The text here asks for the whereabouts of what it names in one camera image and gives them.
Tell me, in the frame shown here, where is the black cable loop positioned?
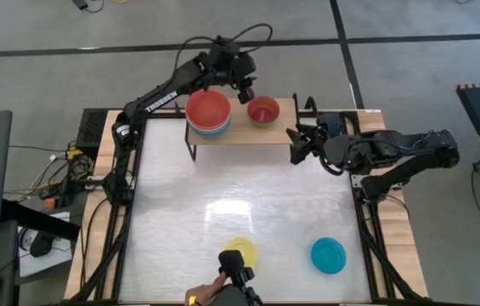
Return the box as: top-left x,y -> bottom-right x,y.
304,96 -> 319,116

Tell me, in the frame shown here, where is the person's hand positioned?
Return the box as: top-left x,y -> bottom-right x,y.
184,271 -> 228,306

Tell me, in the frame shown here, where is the dark teal plastic bowl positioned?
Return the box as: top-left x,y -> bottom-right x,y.
191,127 -> 229,140

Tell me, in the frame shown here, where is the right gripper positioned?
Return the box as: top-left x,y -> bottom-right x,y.
286,125 -> 330,166

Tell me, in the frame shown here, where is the pink plastic bowl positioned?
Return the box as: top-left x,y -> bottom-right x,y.
246,95 -> 281,125

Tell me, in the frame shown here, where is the wooden shelf riser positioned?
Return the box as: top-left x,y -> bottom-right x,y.
183,93 -> 302,162

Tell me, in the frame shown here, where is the black power adapter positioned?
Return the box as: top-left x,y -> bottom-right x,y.
71,0 -> 105,14

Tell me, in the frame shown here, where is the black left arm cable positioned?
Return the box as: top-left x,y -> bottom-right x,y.
174,23 -> 274,67

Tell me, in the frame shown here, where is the tangled cable bundle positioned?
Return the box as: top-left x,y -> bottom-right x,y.
8,142 -> 109,203

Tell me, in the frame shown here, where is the black aluminium table frame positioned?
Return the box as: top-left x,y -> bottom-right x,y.
69,108 -> 430,306

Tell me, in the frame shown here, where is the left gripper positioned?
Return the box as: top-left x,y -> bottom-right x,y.
217,42 -> 257,105

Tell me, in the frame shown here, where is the yellow translucent plastic bowl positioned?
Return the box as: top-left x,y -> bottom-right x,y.
223,236 -> 260,269

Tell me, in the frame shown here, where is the black desk bar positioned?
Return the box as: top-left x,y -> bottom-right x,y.
0,198 -> 82,241

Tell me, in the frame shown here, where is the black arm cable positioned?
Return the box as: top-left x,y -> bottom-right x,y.
319,151 -> 346,177
174,23 -> 274,67

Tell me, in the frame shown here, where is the white power strip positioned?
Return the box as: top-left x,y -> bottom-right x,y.
84,178 -> 110,190

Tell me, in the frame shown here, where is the cyan plastic bowl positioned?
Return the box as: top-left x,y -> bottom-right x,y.
310,236 -> 347,275

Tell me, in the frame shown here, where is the red plastic bowl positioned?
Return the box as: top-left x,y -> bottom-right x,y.
185,89 -> 232,131

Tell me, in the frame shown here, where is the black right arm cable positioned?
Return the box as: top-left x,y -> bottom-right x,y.
319,151 -> 346,177

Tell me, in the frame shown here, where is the black perforated box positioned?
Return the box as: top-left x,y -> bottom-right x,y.
76,108 -> 116,150

